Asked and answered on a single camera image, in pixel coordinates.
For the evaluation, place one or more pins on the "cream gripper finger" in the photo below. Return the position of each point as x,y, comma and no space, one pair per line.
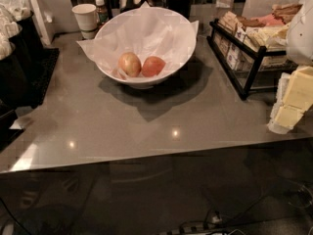
288,116
299,93

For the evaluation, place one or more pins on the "red apple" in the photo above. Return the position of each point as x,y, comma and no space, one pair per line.
152,66

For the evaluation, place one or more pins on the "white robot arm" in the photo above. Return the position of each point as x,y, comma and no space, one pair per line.
300,39

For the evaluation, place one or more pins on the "white bowl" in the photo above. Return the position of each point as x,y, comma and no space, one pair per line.
146,81

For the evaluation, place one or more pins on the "yellow-red apple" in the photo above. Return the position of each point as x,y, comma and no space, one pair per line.
130,64

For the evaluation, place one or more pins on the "white paper liner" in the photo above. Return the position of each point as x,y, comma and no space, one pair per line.
146,33

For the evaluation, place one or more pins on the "small glass bottle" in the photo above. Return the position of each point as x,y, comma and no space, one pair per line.
102,11

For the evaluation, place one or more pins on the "white paper cup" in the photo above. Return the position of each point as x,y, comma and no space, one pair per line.
86,18

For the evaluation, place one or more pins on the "black rubber mat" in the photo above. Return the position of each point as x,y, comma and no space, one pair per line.
45,67

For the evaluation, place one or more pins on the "black napkin dispenser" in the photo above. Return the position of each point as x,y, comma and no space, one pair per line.
21,72

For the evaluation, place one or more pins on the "black wire condiment rack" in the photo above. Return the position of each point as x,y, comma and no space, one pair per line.
249,71

